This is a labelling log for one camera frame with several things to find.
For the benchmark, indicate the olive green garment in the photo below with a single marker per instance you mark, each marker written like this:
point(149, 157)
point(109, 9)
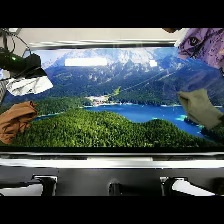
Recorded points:
point(198, 106)

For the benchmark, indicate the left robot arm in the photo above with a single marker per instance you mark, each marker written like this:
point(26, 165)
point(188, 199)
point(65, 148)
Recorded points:
point(20, 63)

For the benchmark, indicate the silver frame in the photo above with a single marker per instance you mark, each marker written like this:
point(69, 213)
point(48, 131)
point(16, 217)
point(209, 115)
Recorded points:
point(100, 163)

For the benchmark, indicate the white garment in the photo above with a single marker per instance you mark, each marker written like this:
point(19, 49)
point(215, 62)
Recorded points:
point(31, 86)

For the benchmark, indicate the purple printed garment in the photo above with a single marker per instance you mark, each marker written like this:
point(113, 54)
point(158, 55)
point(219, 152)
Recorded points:
point(206, 45)

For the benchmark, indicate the brown garment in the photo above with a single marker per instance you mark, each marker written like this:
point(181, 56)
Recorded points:
point(15, 121)

